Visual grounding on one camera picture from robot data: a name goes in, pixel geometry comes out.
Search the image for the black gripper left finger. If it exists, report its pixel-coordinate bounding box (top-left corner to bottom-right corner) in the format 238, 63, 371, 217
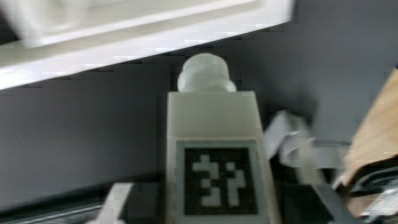
85, 182, 161, 224

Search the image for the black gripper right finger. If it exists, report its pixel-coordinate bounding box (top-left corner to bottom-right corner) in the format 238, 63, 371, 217
272, 169, 364, 224

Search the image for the white table leg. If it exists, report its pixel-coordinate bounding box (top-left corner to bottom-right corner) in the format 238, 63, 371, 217
165, 53, 282, 224

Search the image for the white square table top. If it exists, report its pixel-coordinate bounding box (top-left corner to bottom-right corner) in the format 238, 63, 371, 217
0, 0, 295, 90

